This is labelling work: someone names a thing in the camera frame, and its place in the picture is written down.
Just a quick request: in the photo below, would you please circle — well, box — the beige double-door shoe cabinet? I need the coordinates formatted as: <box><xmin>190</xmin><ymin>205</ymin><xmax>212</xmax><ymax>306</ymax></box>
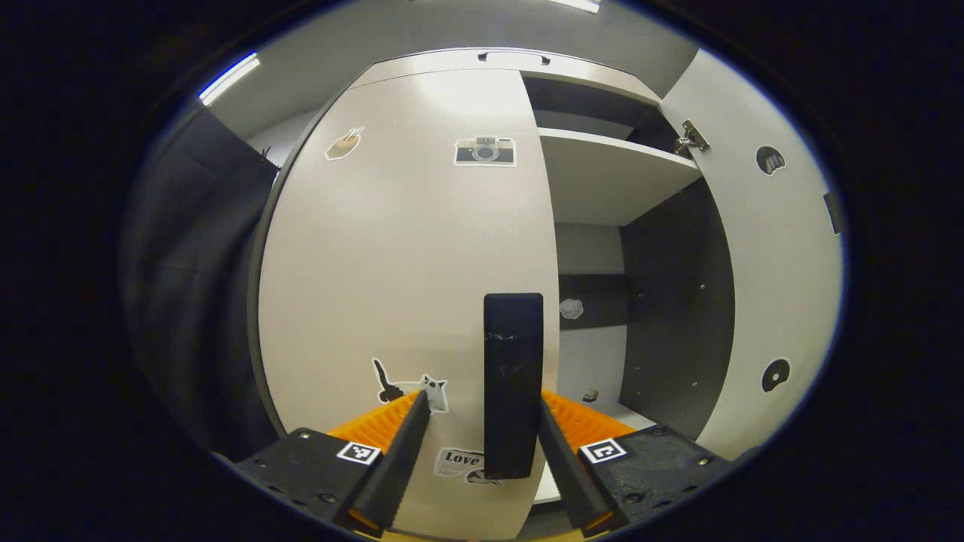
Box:
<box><xmin>343</xmin><ymin>47</ymin><xmax>737</xmax><ymax>507</ymax></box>

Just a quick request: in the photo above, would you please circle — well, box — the black backdrop cloth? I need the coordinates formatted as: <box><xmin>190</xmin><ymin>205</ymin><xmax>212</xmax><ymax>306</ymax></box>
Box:
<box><xmin>120</xmin><ymin>104</ymin><xmax>284</xmax><ymax>461</ymax></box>

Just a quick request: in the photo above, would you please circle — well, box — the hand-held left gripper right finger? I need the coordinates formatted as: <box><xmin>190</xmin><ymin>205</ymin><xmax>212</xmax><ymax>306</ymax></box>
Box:
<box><xmin>536</xmin><ymin>389</ymin><xmax>734</xmax><ymax>538</ymax></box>

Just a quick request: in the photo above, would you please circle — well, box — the narrow ceiling light strip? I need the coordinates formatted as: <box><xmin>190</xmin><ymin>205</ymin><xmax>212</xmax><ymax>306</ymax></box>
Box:
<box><xmin>197</xmin><ymin>52</ymin><xmax>261</xmax><ymax>107</ymax></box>

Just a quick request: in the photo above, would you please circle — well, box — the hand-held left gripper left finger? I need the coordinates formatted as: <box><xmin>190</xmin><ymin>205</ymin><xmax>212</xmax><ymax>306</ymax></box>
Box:
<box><xmin>232</xmin><ymin>389</ymin><xmax>432</xmax><ymax>537</ymax></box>

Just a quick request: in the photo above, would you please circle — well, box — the beige cabinet door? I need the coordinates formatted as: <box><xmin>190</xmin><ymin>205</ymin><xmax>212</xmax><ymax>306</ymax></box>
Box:
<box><xmin>658</xmin><ymin>48</ymin><xmax>847</xmax><ymax>461</ymax></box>
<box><xmin>255</xmin><ymin>69</ymin><xmax>563</xmax><ymax>540</ymax></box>

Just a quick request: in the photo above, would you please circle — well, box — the beige cabinet top drawer front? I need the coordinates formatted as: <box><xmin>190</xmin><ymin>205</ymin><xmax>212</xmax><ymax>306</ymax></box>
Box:
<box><xmin>349</xmin><ymin>48</ymin><xmax>664</xmax><ymax>104</ymax></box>

